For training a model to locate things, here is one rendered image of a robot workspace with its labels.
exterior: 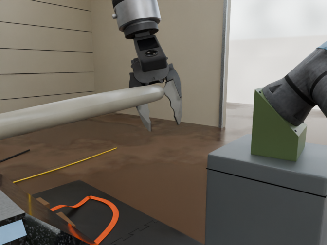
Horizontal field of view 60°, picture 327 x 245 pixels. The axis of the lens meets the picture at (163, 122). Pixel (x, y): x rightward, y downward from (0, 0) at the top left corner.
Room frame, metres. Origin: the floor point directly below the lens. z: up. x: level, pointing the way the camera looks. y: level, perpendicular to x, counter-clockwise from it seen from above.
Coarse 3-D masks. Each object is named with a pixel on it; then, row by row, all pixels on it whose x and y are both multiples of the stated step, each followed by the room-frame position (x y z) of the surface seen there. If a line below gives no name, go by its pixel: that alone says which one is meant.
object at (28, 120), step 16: (96, 96) 0.38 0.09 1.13; (112, 96) 0.39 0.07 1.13; (128, 96) 0.41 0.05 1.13; (144, 96) 0.44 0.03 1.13; (160, 96) 0.50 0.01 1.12; (16, 112) 0.33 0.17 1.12; (32, 112) 0.33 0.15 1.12; (48, 112) 0.34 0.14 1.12; (64, 112) 0.34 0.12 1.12; (80, 112) 0.35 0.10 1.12; (96, 112) 0.37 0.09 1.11; (0, 128) 0.32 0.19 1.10; (16, 128) 0.32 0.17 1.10; (32, 128) 0.33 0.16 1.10
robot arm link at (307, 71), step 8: (320, 48) 0.97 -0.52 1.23; (312, 56) 0.97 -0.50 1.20; (320, 56) 0.94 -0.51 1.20; (304, 64) 0.98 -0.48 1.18; (312, 64) 0.95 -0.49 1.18; (320, 64) 0.93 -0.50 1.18; (296, 72) 0.99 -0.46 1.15; (304, 72) 0.96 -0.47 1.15; (312, 72) 0.93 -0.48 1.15; (320, 72) 0.91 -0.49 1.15; (296, 80) 0.97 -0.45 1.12; (304, 80) 0.96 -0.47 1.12; (312, 80) 0.92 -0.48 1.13; (304, 88) 0.95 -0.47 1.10; (312, 88) 0.91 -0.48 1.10
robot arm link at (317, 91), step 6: (324, 78) 0.88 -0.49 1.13; (318, 84) 0.89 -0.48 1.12; (324, 84) 0.87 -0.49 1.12; (318, 90) 0.88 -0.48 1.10; (324, 90) 0.86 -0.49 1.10; (312, 96) 0.92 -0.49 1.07; (318, 96) 0.88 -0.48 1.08; (324, 96) 0.85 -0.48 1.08; (318, 102) 0.88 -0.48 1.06; (324, 102) 0.85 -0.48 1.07; (324, 108) 0.85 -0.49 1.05; (324, 114) 0.87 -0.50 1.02
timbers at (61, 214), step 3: (36, 198) 2.11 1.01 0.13; (39, 198) 2.11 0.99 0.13; (39, 201) 2.06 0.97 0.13; (42, 201) 2.06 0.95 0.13; (45, 201) 2.06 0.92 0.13; (45, 204) 2.01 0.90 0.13; (48, 204) 2.02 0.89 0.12; (48, 207) 2.02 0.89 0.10; (57, 213) 1.84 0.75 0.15; (60, 213) 1.84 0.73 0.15; (60, 216) 1.80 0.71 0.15; (63, 216) 1.80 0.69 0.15; (66, 216) 1.80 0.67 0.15; (66, 219) 1.76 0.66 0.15; (69, 219) 1.76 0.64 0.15; (69, 222) 1.72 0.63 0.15; (72, 222) 1.72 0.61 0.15; (72, 225) 1.69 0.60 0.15
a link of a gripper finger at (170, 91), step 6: (168, 84) 0.58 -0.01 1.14; (174, 84) 0.58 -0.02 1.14; (168, 90) 0.58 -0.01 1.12; (174, 90) 0.58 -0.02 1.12; (168, 96) 0.57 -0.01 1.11; (174, 96) 0.58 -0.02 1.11; (174, 102) 0.57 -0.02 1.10; (180, 102) 0.58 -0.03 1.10; (174, 108) 0.57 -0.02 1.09; (180, 108) 0.58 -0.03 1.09; (174, 114) 0.57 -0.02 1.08; (180, 114) 0.58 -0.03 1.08; (180, 120) 0.58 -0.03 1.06
